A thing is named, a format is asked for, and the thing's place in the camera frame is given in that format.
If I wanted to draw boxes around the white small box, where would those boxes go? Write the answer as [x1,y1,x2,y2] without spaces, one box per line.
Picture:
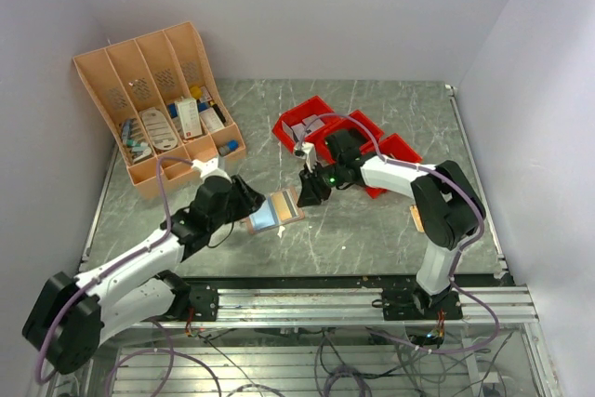
[199,108,225,133]

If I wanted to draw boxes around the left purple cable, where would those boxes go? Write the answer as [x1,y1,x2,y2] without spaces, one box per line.
[34,155,199,397]

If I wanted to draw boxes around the red bin with black cards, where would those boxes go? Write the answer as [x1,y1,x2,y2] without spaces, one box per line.
[305,110,385,162]

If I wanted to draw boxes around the orange desk organizer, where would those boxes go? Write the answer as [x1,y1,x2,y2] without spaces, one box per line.
[73,22,246,198]

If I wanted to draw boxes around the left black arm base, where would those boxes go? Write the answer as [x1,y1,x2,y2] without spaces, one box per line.
[140,271,219,322]

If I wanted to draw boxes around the yellow small item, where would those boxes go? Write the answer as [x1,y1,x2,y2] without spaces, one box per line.
[189,86,206,101]

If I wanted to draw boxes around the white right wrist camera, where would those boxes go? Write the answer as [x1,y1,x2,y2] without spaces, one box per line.
[293,142,318,173]

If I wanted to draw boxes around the red bin with white cards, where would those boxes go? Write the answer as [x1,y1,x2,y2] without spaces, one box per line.
[272,96,339,152]

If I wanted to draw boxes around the loose cables under table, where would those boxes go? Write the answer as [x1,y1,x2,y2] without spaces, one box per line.
[101,317,512,397]

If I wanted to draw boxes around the orange spiral notebook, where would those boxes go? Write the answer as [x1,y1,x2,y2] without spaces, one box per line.
[409,205,425,233]

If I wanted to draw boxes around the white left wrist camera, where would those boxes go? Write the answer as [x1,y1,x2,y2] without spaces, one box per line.
[192,156,231,181]

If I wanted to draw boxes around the white oval remote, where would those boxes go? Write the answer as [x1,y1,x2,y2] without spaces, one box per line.
[139,108,179,152]

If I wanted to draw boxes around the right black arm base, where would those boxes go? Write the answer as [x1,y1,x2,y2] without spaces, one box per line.
[371,285,463,322]

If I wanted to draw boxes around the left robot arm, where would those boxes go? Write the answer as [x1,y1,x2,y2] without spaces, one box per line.
[21,175,265,374]

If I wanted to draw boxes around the aluminium rail frame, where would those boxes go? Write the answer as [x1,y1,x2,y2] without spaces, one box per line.
[27,285,559,397]

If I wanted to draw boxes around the white cards stack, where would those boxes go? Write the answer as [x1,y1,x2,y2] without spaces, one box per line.
[281,114,325,142]

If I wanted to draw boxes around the blue capped bottle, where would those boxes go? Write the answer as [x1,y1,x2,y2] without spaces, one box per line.
[218,139,239,157]

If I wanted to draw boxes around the white red box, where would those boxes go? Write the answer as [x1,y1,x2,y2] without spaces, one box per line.
[175,98,202,139]

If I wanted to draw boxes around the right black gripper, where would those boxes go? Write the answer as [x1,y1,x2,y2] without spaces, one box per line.
[297,160,345,207]

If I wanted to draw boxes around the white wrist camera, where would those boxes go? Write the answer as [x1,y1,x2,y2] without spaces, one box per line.
[293,142,318,173]
[192,156,231,181]

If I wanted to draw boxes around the red bin with gold cards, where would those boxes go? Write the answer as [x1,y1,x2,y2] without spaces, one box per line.
[361,133,422,199]

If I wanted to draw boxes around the pens bundle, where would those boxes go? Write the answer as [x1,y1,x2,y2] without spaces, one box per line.
[120,118,152,165]

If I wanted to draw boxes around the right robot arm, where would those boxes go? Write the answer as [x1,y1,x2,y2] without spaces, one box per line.
[293,130,486,319]

